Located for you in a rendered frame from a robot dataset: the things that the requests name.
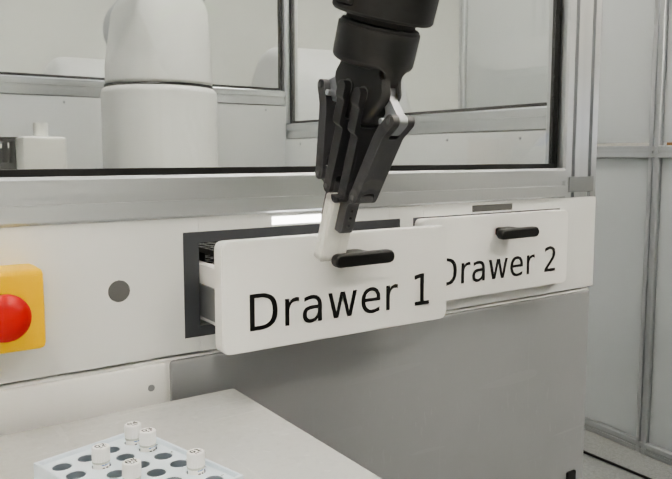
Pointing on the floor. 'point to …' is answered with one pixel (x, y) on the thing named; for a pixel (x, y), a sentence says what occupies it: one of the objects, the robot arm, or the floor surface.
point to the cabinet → (381, 391)
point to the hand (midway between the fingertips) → (336, 226)
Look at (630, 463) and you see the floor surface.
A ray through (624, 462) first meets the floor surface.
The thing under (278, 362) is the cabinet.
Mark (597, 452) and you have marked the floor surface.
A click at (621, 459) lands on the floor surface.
